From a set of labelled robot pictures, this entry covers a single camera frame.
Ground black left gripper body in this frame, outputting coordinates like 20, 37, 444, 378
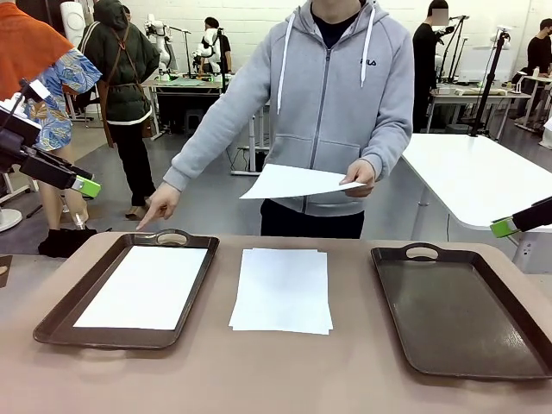
0, 106, 43, 173

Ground white A4 paper sheet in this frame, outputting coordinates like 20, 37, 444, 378
72, 244, 209, 332

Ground white A4 paper stack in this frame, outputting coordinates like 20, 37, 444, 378
239, 162, 367, 200
228, 248, 335, 336

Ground person's left forearm grey sleeve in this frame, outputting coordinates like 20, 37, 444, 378
360, 124, 414, 182

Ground person's right forearm grey sleeve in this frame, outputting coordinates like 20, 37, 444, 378
162, 107, 237, 193

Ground person's right hand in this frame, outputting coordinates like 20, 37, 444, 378
135, 181, 180, 232

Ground person's left hand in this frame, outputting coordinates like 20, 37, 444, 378
339, 158, 377, 198

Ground grey socket panel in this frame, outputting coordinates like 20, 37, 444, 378
512, 232, 552, 275

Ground white round floor base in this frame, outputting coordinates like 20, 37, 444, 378
0, 205, 23, 233

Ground large white table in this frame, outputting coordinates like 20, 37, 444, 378
398, 132, 552, 242

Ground black bag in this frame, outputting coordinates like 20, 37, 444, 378
37, 227, 99, 259

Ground small brown board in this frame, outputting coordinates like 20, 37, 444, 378
0, 254, 14, 289

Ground brown plastic serving tray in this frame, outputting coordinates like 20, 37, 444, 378
370, 241, 552, 381
33, 228, 221, 351

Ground person dark green hooded coat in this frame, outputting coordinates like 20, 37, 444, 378
78, 0, 161, 219

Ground long background work table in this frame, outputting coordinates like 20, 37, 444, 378
426, 81, 534, 135

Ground black tripod stand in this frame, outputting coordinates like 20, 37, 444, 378
467, 26, 514, 138

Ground small white side desk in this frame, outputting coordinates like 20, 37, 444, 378
515, 73, 552, 130

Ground black step stool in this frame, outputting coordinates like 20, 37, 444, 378
185, 110, 206, 138

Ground person black sweater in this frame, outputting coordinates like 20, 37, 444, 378
525, 21, 552, 79

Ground person all black clothes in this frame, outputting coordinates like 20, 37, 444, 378
411, 0, 449, 135

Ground distant person black shirt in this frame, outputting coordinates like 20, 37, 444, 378
202, 16, 233, 74

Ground person's torso grey zip hoodie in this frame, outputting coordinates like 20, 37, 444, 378
202, 0, 415, 216

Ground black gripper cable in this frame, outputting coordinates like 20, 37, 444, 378
0, 78, 36, 130

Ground black camera boom stand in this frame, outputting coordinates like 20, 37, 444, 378
443, 15, 472, 84

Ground white standing desk frame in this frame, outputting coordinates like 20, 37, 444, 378
230, 103, 271, 177

